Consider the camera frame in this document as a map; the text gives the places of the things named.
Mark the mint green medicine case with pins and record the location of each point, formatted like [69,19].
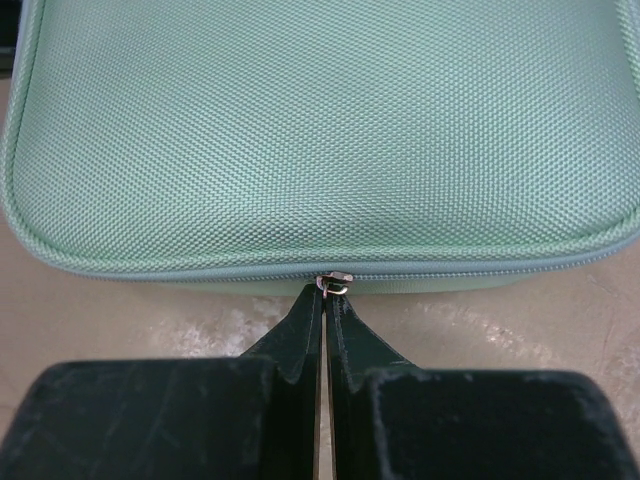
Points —
[417,144]

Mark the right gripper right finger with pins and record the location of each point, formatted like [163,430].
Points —
[394,420]

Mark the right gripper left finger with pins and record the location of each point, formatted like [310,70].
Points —
[254,416]

